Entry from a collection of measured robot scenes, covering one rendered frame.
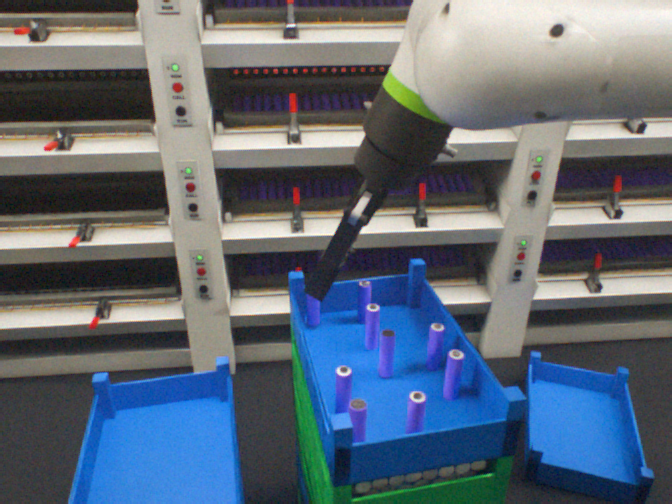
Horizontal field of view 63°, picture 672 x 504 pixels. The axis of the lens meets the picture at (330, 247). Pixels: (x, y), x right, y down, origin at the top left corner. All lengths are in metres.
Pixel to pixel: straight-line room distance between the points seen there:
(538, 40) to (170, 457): 0.70
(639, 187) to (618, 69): 0.99
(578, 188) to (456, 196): 0.29
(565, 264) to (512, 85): 1.04
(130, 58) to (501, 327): 0.99
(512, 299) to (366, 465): 0.83
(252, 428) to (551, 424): 0.63
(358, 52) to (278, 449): 0.78
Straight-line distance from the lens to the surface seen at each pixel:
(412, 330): 0.79
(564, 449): 1.26
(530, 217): 1.25
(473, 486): 0.67
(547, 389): 1.38
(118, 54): 1.07
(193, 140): 1.08
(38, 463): 1.28
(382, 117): 0.60
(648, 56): 0.47
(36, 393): 1.45
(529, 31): 0.44
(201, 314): 1.25
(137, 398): 0.94
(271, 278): 1.28
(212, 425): 0.89
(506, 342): 1.42
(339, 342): 0.76
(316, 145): 1.08
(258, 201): 1.19
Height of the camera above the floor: 0.87
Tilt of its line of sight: 28 degrees down
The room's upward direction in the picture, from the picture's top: straight up
